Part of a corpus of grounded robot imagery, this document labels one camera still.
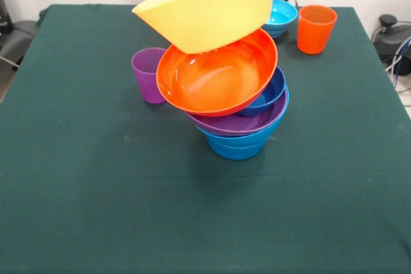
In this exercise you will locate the orange-red plastic cup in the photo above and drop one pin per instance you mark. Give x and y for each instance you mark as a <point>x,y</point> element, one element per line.
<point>316,33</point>

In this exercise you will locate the large yellow plastic bowl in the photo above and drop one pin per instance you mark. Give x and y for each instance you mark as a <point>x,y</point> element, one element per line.
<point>208,14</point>

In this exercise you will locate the small dark blue bowl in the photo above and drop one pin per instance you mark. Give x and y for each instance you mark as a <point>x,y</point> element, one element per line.
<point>273,91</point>

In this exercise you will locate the orange shallow plastic bowl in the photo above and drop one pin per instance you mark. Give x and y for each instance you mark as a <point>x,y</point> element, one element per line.
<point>218,78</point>

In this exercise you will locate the large purple plastic bowl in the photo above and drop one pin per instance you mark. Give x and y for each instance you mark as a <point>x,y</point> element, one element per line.
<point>237,124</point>

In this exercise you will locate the medium light blue bowl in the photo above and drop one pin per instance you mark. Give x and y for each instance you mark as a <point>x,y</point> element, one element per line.
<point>273,133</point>

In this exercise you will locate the small cyan plastic bowl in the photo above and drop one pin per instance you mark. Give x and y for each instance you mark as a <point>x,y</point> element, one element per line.
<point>282,17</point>

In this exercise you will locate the purple plastic cup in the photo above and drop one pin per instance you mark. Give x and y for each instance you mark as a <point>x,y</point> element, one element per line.
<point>144,75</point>

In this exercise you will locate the small light blue bowl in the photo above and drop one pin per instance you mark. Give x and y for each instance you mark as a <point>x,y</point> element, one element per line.
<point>237,153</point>

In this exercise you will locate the dark green tablecloth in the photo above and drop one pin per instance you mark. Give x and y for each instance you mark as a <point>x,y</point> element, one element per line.
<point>205,206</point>

